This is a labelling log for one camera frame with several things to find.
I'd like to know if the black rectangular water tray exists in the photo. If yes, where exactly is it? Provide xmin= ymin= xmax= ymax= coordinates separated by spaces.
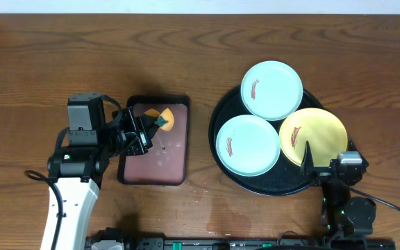
xmin=117 ymin=95 xmax=190 ymax=185

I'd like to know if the light blue plate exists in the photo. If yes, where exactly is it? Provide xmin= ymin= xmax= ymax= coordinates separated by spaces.
xmin=215 ymin=115 xmax=281 ymax=177
xmin=240 ymin=60 xmax=303 ymax=121

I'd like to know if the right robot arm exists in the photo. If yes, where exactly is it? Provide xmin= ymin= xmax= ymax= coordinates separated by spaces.
xmin=301 ymin=142 xmax=376 ymax=249

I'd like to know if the yellow plate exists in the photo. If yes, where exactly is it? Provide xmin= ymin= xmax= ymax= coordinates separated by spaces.
xmin=279 ymin=108 xmax=348 ymax=167

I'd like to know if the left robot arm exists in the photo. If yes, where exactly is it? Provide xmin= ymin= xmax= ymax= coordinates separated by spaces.
xmin=41 ymin=105 xmax=172 ymax=249

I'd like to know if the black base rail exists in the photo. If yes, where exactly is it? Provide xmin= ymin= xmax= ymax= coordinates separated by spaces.
xmin=85 ymin=227 xmax=397 ymax=250

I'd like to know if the green and orange sponge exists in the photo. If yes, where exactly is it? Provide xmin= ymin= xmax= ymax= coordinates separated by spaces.
xmin=144 ymin=108 xmax=175 ymax=131

